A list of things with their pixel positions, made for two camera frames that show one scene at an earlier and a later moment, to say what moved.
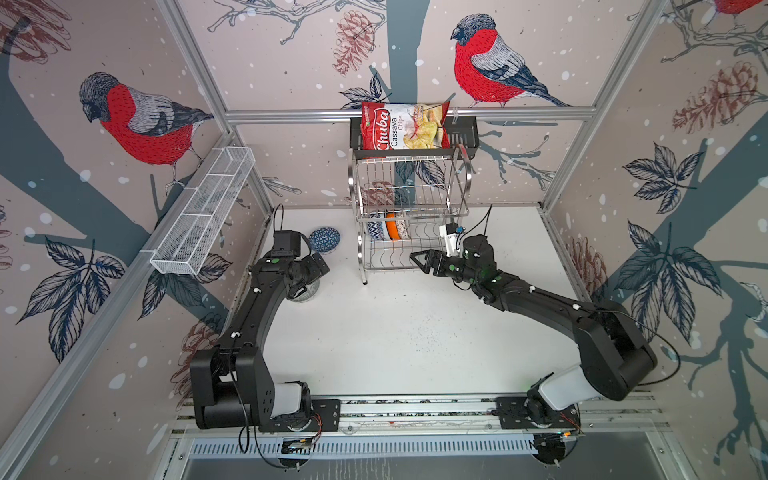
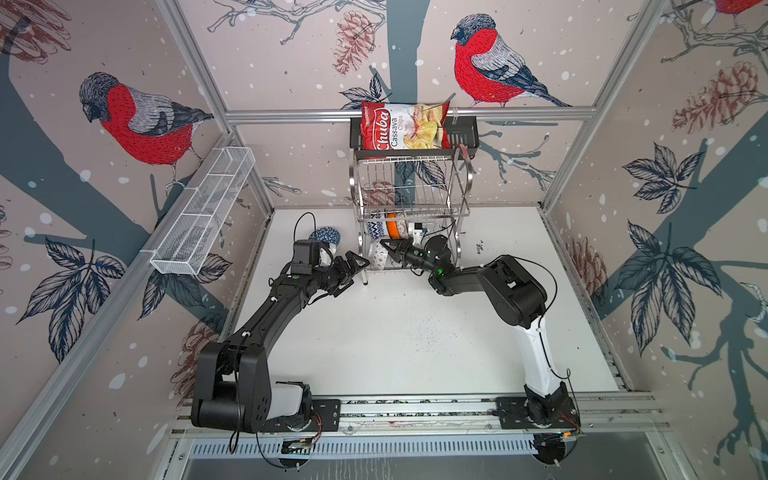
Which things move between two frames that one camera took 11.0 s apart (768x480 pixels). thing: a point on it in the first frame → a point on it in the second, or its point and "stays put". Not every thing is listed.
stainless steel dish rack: x=400 y=203 stays put
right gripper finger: x=437 y=270 → x=404 y=261
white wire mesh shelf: x=198 y=227 stays put
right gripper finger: x=432 y=261 → x=397 y=245
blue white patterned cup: x=375 y=226 stays put
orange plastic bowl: x=392 y=226 stays put
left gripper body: x=309 y=269 → x=336 y=274
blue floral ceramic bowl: x=383 y=225 stays put
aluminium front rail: x=616 y=416 stays put
